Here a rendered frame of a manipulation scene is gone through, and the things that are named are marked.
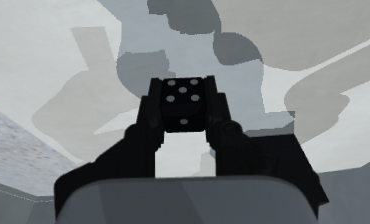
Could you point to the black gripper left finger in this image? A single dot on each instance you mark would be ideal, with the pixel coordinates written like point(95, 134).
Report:
point(133, 155)

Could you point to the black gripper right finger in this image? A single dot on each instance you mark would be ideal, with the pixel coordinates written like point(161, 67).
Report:
point(238, 154)

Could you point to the black die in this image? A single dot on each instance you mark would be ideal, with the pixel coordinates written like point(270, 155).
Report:
point(183, 105)

